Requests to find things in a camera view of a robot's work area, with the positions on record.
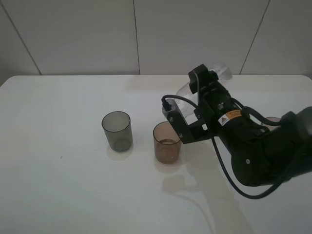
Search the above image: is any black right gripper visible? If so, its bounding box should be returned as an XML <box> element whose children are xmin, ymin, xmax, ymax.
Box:
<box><xmin>188</xmin><ymin>64</ymin><xmax>244</xmax><ymax>141</ymax></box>

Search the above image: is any clear plastic water bottle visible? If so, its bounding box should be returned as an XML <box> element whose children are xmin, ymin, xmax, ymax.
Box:
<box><xmin>175</xmin><ymin>62</ymin><xmax>233</xmax><ymax>124</ymax></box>

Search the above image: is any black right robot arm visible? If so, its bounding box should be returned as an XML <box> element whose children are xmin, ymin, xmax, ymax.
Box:
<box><xmin>188</xmin><ymin>65</ymin><xmax>312</xmax><ymax>187</ymax></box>

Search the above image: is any brown translucent plastic cup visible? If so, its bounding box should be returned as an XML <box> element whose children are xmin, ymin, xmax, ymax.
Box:
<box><xmin>153</xmin><ymin>122</ymin><xmax>182</xmax><ymax>164</ymax></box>

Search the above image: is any purple translucent plastic cup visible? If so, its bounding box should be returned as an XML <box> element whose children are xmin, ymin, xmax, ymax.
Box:
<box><xmin>260</xmin><ymin>117</ymin><xmax>281</xmax><ymax>132</ymax></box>

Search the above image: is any grey translucent plastic cup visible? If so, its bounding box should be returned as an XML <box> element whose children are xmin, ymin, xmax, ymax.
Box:
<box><xmin>101</xmin><ymin>111</ymin><xmax>133</xmax><ymax>152</ymax></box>

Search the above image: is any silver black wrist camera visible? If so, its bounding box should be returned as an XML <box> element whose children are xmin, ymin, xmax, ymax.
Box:
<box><xmin>161</xmin><ymin>95</ymin><xmax>211</xmax><ymax>144</ymax></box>

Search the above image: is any black camera cable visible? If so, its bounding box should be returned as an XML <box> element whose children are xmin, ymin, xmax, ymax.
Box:
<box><xmin>161</xmin><ymin>70</ymin><xmax>293</xmax><ymax>199</ymax></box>

